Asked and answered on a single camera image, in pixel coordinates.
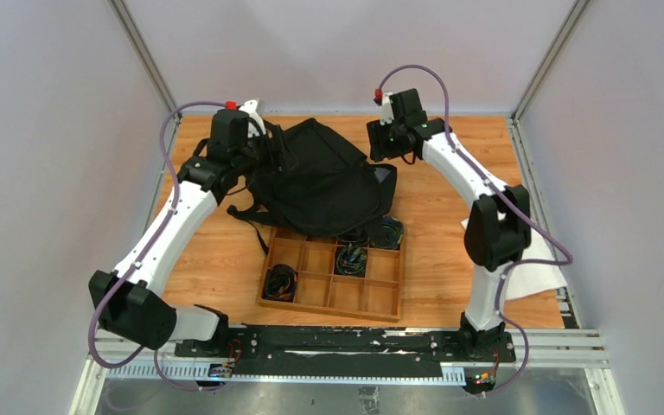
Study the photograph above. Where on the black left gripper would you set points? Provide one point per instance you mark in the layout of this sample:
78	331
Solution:
277	149

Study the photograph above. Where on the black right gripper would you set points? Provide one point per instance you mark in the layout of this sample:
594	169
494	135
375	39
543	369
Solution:
379	150

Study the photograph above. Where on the black fabric backpack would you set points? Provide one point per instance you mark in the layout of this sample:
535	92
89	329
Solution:
332	189

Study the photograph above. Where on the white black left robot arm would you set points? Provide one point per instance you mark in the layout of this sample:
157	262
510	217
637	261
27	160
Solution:
128	299

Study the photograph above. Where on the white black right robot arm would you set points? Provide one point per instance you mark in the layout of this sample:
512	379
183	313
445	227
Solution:
497	233

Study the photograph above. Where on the dark blue yellow rolled belt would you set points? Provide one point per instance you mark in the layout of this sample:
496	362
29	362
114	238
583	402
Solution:
387	233

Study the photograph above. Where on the multicolour rolled belt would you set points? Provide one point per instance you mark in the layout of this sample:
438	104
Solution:
351	261

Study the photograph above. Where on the black rolled belt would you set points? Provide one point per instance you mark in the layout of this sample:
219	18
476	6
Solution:
280	284

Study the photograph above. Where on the wooden compartment organizer tray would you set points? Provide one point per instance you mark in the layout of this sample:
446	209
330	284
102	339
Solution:
378	296

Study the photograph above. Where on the white folded cloth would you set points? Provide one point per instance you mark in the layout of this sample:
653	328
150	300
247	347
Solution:
530	279

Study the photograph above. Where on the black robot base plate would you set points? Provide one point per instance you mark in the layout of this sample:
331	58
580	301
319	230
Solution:
347	351

